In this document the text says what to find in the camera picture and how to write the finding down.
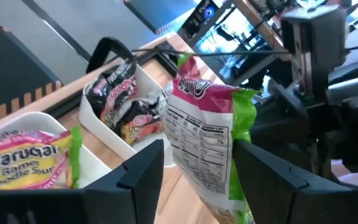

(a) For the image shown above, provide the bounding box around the lime chili shrimp ramen pack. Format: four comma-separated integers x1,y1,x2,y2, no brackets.
0,126,83,191
165,52,259,224

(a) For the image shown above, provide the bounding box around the thick black cable loop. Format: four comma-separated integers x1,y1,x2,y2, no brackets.
85,36,136,75

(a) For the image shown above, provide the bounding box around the white plastic bin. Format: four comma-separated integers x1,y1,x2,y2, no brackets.
0,111,114,191
78,63,176,169

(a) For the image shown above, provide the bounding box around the black desktop computer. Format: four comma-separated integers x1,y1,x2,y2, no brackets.
178,0,222,34

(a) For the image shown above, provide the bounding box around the black fire noodle pack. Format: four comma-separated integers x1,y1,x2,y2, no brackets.
113,91,169,147
85,57,139,129

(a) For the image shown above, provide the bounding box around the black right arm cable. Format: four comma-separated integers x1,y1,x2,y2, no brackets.
131,46,291,60

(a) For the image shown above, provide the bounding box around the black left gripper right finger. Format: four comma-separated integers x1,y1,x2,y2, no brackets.
233,139,358,224

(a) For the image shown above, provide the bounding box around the wooden background desk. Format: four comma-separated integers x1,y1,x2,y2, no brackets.
231,0,291,60

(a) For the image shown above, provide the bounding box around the black striped-edge floor mat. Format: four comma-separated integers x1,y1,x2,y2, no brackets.
0,26,64,129
123,0,202,35

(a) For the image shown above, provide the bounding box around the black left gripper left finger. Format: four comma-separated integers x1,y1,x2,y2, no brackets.
0,139,165,224

